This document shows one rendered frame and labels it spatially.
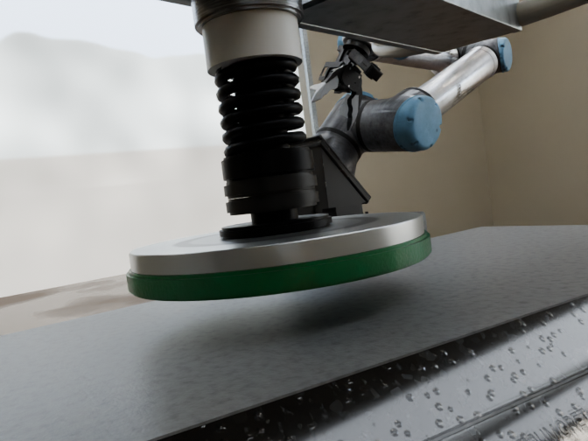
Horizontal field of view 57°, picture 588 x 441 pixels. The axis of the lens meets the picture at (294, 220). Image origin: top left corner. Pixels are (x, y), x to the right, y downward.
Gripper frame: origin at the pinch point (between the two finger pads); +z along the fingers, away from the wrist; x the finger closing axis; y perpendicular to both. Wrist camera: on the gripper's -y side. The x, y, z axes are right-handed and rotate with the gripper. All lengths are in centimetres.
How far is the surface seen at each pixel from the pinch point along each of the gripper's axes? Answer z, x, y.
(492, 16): 4, 41, -63
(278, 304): 43, 59, -68
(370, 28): 13, 51, -57
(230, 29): 27, 71, -66
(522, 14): -1, 33, -62
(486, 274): 34, 48, -78
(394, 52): 3, 32, -42
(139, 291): 45, 70, -68
